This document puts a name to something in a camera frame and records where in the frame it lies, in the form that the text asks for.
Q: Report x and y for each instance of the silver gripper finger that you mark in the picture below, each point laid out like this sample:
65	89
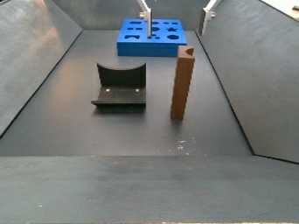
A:
146	15
207	15

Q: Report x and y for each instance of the blue foam shape board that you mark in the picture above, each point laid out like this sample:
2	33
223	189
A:
162	44

